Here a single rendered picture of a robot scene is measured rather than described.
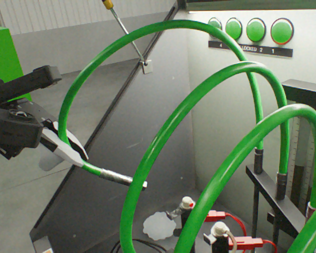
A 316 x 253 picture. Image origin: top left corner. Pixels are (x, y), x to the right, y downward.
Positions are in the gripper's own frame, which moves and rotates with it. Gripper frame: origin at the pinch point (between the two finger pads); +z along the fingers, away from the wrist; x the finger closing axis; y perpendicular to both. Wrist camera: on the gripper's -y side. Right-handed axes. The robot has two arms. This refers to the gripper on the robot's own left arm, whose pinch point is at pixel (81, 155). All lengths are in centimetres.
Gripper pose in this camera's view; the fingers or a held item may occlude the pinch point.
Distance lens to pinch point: 51.0
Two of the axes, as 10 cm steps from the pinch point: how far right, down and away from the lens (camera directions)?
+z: 7.6, 6.4, 1.2
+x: -0.4, 2.3, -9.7
